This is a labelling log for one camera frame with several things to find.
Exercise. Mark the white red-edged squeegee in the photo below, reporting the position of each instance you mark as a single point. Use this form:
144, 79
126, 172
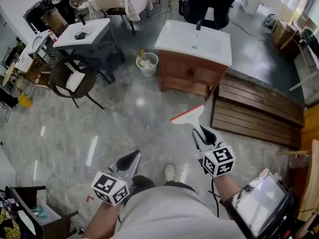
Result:
189, 116

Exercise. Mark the yellow floor sign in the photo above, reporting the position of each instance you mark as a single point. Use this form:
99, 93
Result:
25, 101

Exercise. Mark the grey vanity with white basin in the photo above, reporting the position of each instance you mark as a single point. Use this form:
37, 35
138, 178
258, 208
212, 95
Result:
82, 34

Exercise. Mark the wooden vanity table white basin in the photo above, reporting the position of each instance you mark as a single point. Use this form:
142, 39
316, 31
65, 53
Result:
192, 41

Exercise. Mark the person's left forearm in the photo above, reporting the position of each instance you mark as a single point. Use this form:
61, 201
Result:
99, 220

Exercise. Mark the light wooden furniture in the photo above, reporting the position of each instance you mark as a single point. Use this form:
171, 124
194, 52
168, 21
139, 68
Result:
310, 133

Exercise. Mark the person's white shoe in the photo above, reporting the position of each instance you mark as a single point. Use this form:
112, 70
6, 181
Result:
170, 172

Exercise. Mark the dark wicker chair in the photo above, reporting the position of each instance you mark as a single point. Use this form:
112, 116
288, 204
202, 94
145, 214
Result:
58, 76

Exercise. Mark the person's black trousers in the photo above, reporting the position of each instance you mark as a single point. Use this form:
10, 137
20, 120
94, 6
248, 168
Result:
143, 183

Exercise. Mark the white seat cushion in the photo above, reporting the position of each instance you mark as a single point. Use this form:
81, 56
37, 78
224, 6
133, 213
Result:
74, 81

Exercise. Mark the person's right forearm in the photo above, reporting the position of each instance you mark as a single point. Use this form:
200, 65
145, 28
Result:
225, 187

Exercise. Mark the white waste bin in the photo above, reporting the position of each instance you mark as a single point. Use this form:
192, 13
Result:
147, 66

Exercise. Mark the brown cardboard box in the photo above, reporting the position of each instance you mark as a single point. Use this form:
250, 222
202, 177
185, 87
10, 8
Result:
54, 21

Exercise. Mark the white frame bench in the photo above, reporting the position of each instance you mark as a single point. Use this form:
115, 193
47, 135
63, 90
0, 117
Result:
307, 68

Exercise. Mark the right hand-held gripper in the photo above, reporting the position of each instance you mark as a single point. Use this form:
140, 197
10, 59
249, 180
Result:
219, 161

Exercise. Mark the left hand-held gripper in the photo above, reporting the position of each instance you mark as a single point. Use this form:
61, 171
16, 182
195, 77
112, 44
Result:
117, 192

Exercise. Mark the black office chair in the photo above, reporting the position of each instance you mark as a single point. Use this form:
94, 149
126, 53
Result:
209, 1

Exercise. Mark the black open cabinet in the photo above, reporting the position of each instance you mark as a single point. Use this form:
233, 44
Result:
47, 220

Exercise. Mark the person's grey shirt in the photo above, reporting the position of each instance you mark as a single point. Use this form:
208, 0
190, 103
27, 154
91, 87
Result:
169, 215

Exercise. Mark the dark wooden slat platform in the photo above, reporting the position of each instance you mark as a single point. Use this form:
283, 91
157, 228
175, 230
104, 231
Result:
256, 111

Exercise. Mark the large open cardboard box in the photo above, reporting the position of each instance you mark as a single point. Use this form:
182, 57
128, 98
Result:
281, 32

